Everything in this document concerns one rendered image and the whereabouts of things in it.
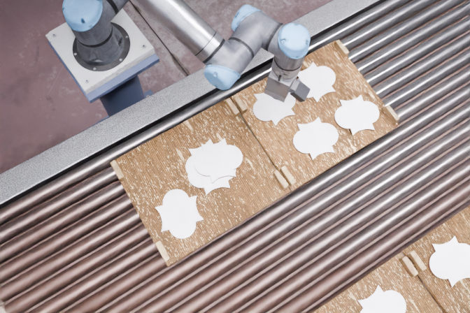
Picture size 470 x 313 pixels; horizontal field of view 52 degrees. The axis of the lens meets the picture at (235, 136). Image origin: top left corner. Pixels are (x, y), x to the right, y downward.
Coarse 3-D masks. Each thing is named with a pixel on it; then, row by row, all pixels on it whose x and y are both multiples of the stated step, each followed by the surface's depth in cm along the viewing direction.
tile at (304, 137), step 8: (304, 128) 146; (312, 128) 146; (320, 128) 146; (328, 128) 146; (296, 136) 145; (304, 136) 145; (312, 136) 145; (320, 136) 145; (328, 136) 145; (336, 136) 145; (296, 144) 144; (304, 144) 144; (312, 144) 144; (320, 144) 144; (328, 144) 144; (304, 152) 143; (312, 152) 143; (320, 152) 143; (328, 152) 144; (312, 160) 143
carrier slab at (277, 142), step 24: (336, 72) 154; (240, 96) 149; (336, 96) 151; (288, 120) 147; (312, 120) 148; (384, 120) 149; (264, 144) 144; (288, 144) 145; (336, 144) 146; (360, 144) 146; (288, 168) 142; (312, 168) 142
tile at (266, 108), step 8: (256, 96) 149; (264, 96) 149; (288, 96) 149; (256, 104) 148; (264, 104) 148; (272, 104) 148; (280, 104) 148; (288, 104) 148; (256, 112) 147; (264, 112) 147; (272, 112) 147; (280, 112) 147; (288, 112) 147; (264, 120) 146; (272, 120) 146
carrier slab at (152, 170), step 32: (192, 128) 145; (224, 128) 146; (128, 160) 141; (160, 160) 141; (256, 160) 143; (128, 192) 137; (160, 192) 138; (192, 192) 138; (224, 192) 139; (256, 192) 139; (288, 192) 140; (160, 224) 135; (224, 224) 136
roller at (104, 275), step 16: (448, 64) 159; (464, 64) 160; (416, 80) 157; (432, 80) 157; (400, 96) 154; (128, 256) 133; (144, 256) 134; (96, 272) 132; (112, 272) 131; (80, 288) 130; (96, 288) 131; (48, 304) 128; (64, 304) 128
